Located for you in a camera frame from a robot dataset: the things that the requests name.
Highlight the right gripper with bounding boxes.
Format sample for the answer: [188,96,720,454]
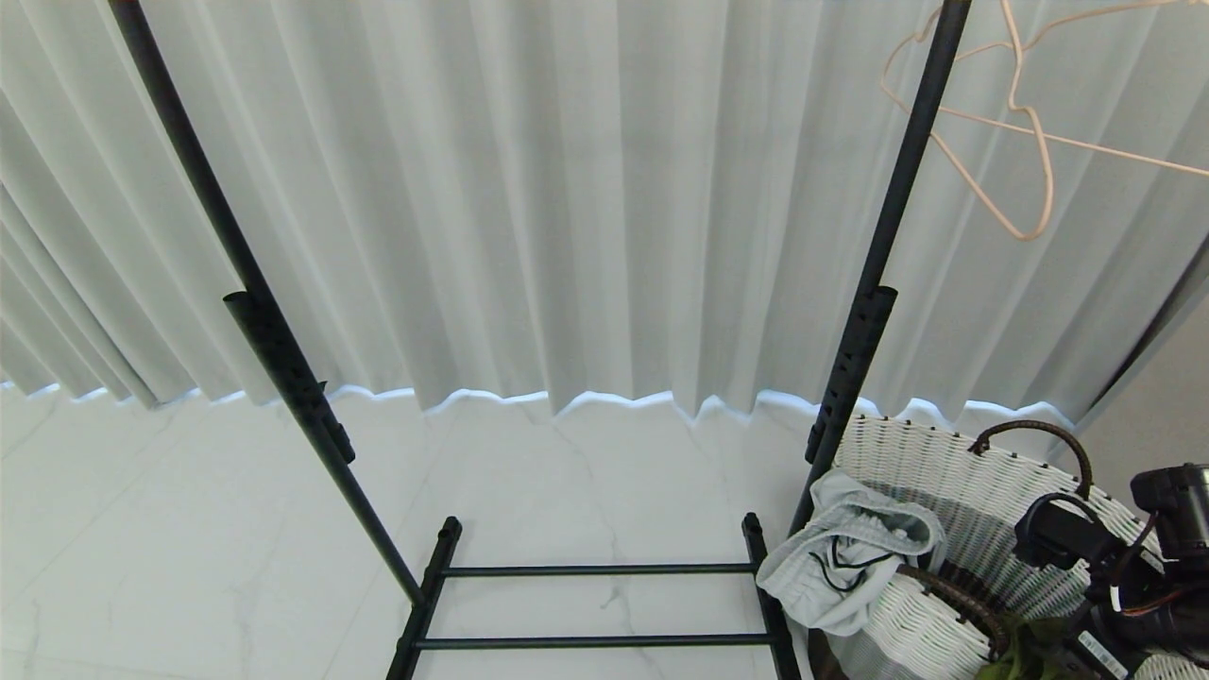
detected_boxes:
[1058,604,1209,680]

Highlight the green long-sleeved shirt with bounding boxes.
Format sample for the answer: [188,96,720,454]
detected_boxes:
[978,614,1073,680]

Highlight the white laundry basket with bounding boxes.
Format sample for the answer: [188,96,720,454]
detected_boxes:
[808,414,1209,680]

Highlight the pink clothes hanger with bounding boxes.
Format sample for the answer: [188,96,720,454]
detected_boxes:
[930,0,1209,179]
[880,0,1055,242]

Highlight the black clothes rack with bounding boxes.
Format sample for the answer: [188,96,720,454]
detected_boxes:
[109,0,974,680]

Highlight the pale grey shorts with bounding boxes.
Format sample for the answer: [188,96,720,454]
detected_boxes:
[756,469,948,638]

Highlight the white curtain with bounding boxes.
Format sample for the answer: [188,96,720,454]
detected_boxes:
[0,0,1209,432]

